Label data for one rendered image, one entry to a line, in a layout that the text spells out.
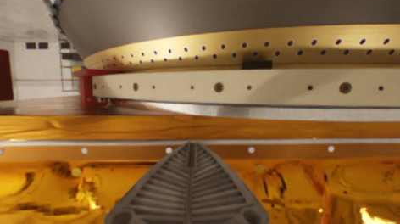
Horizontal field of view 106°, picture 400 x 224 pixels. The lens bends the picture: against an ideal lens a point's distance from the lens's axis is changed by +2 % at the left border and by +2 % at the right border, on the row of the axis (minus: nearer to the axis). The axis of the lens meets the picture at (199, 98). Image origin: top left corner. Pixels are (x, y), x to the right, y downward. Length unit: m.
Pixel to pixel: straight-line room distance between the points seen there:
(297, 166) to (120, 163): 0.33
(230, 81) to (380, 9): 0.21
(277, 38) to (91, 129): 0.35
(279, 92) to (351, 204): 0.27
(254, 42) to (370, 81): 0.15
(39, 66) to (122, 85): 8.06
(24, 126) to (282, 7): 0.47
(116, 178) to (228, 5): 0.34
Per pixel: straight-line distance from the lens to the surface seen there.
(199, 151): 0.17
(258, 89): 0.22
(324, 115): 0.31
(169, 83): 0.25
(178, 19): 0.28
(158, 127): 0.30
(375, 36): 0.33
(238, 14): 0.26
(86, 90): 0.45
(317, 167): 0.39
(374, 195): 0.45
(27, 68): 8.70
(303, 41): 0.28
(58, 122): 0.38
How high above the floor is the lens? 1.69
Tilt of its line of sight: 5 degrees up
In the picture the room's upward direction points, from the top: 180 degrees counter-clockwise
